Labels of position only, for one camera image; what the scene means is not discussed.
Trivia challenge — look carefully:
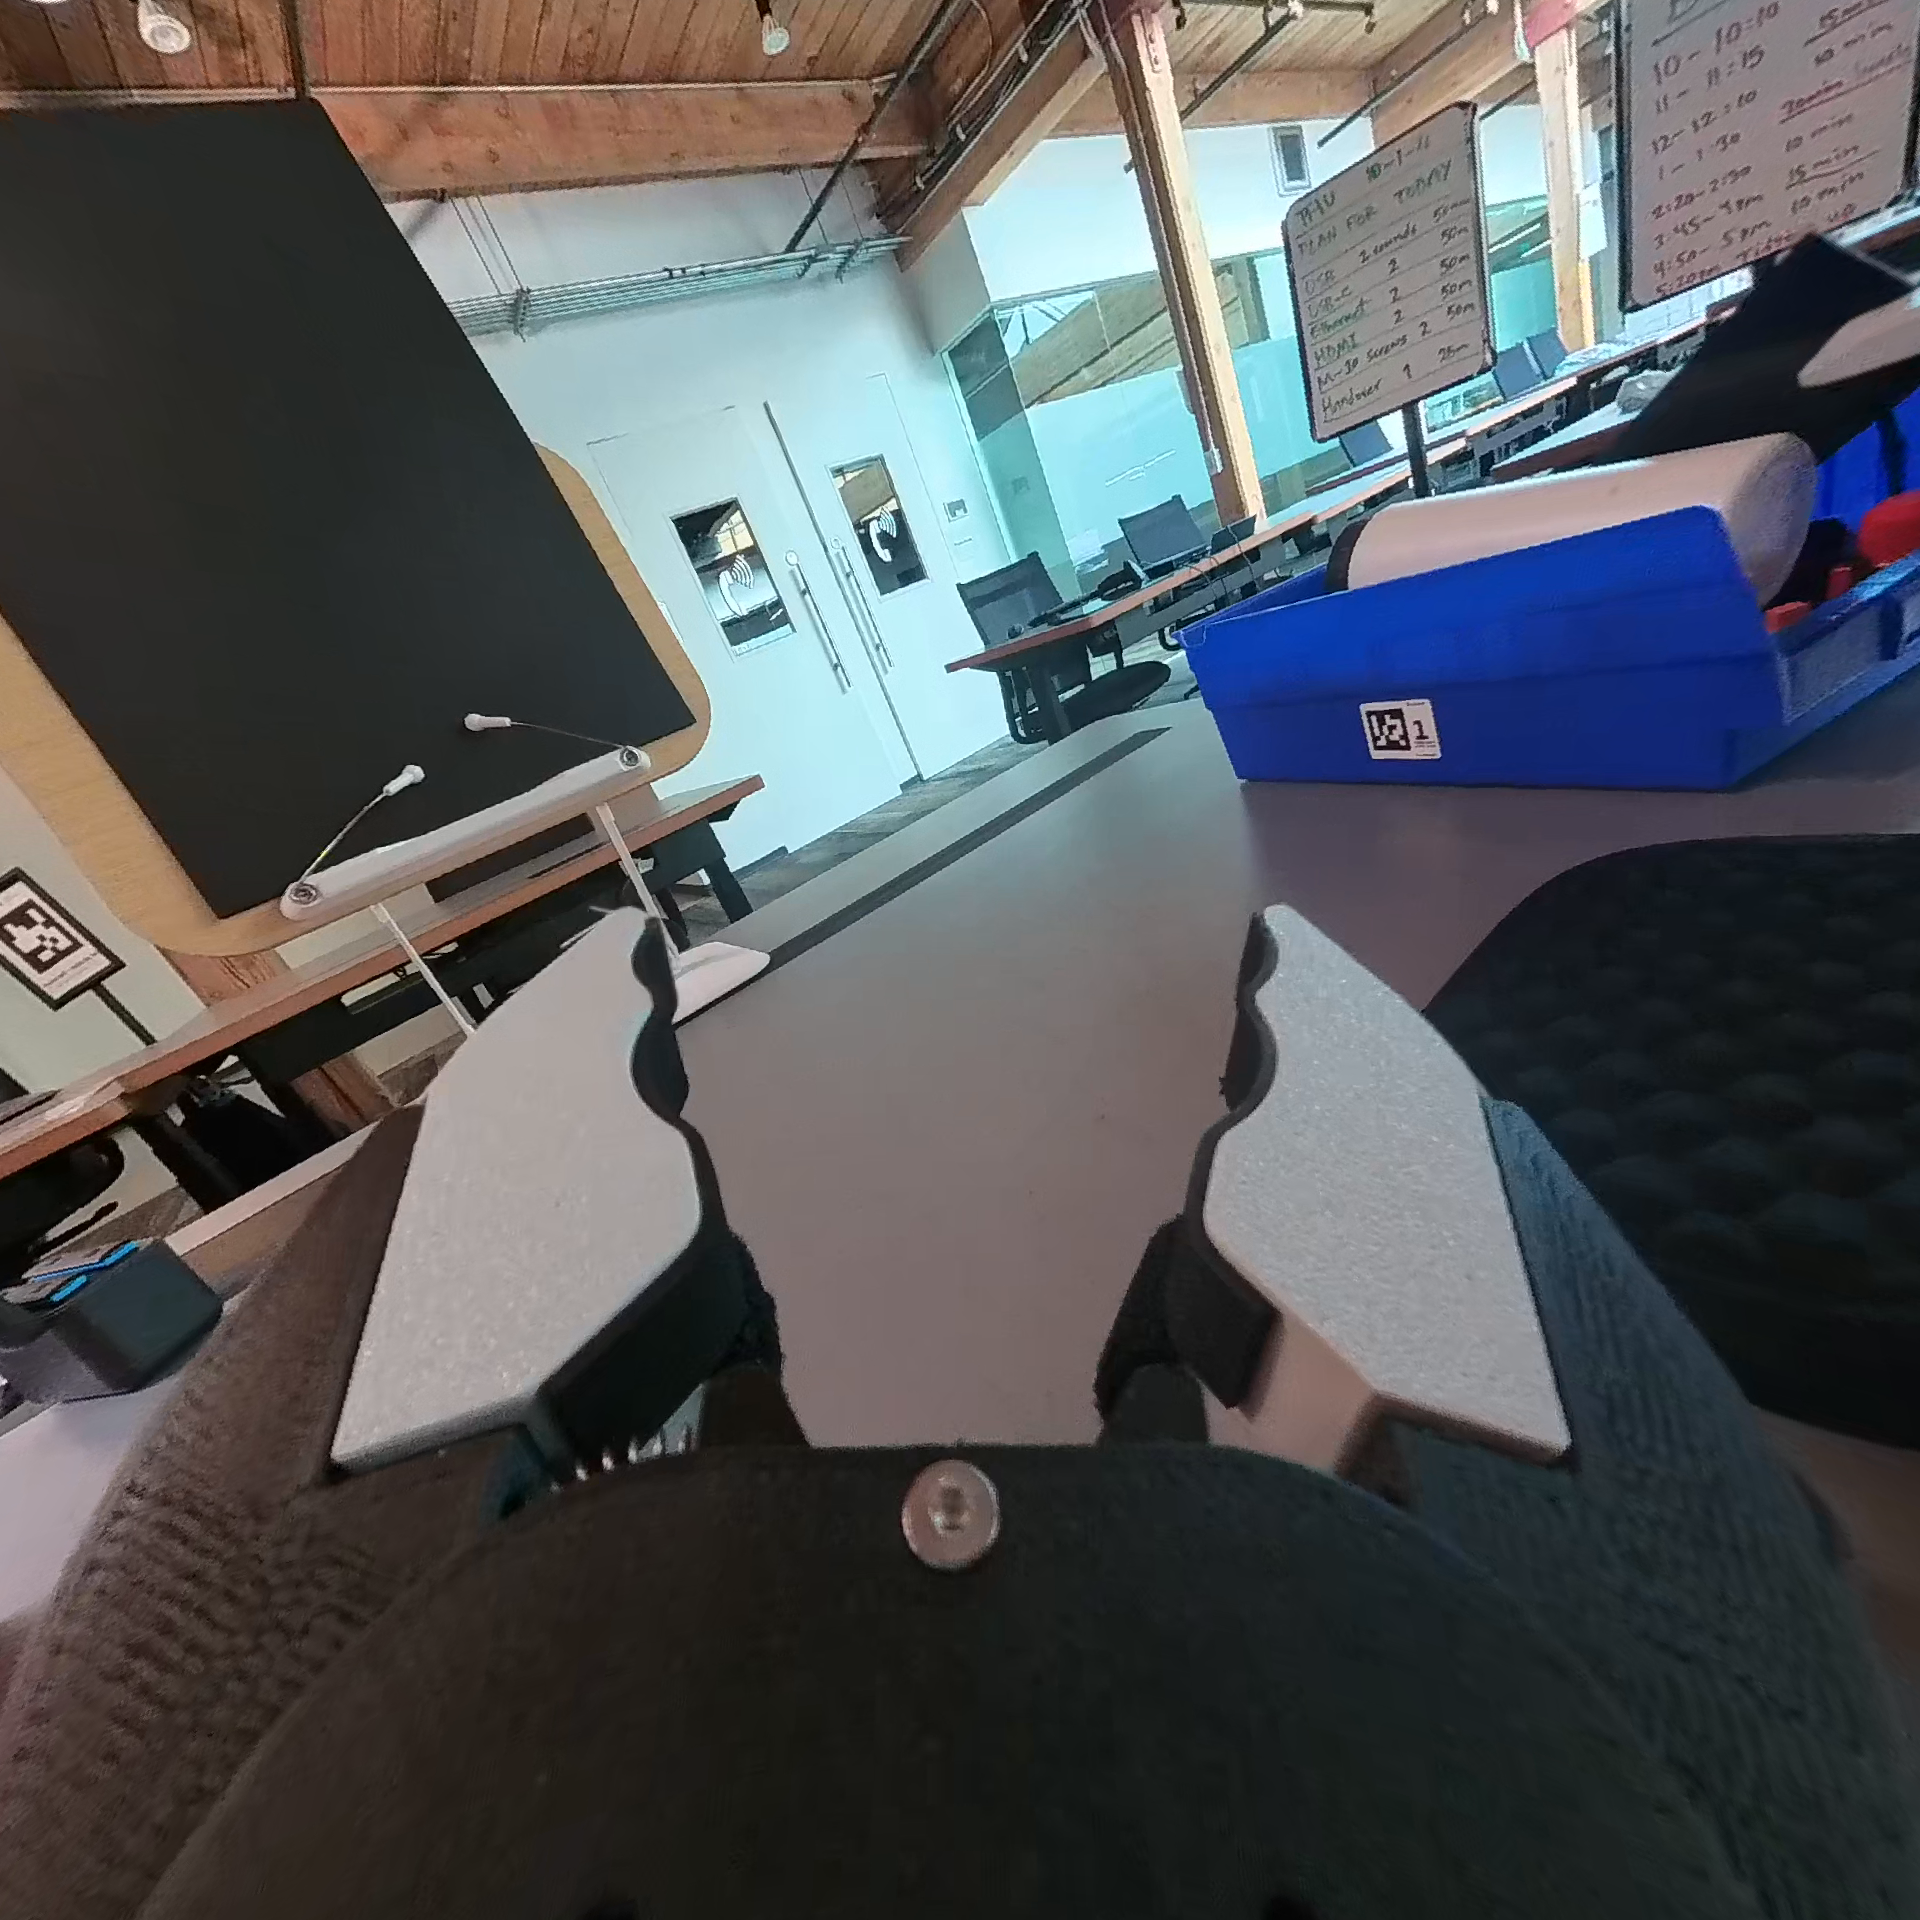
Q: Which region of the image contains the black and white tag sign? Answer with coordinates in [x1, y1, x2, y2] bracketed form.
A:
[0, 865, 155, 1047]

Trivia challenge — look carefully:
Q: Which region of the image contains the black framed whiteboard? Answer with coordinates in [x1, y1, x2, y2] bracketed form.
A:
[1280, 98, 1497, 496]
[1615, 0, 1920, 318]

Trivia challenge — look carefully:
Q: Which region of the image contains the white double door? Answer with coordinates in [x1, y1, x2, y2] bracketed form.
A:
[585, 373, 969, 842]

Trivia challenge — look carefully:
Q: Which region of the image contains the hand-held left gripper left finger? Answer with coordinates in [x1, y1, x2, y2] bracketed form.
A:
[327, 905, 720, 1475]

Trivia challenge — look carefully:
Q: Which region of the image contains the black quilted cushion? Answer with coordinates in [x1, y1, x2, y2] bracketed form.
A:
[1423, 834, 1920, 1455]

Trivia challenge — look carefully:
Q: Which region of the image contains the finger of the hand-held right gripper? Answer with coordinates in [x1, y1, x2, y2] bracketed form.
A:
[1803, 304, 1920, 397]

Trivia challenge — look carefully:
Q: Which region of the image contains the black board with wooden rim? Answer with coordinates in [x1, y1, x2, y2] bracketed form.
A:
[0, 97, 715, 963]

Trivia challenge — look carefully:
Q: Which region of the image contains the black office chair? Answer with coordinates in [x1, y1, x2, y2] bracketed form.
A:
[958, 551, 1175, 749]

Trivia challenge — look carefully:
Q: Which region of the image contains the wooden post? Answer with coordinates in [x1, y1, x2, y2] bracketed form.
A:
[1100, 0, 1268, 521]

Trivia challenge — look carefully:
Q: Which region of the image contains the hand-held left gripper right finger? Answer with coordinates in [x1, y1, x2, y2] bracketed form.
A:
[1191, 903, 1577, 1503]

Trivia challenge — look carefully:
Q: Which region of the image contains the red plastic part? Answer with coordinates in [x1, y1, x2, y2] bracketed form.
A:
[1763, 491, 1920, 635]

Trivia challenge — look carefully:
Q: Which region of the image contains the blue plastic bin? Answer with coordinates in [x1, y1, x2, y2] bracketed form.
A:
[1178, 504, 1920, 794]

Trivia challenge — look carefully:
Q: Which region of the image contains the brown top office desk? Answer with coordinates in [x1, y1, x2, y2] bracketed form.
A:
[944, 307, 1719, 749]
[0, 775, 768, 1202]

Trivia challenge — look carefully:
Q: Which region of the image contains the dark battery charger case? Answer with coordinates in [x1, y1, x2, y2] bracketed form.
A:
[0, 1238, 227, 1405]

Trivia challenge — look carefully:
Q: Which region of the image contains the white paper roll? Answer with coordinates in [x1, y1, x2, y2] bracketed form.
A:
[1326, 433, 1824, 606]

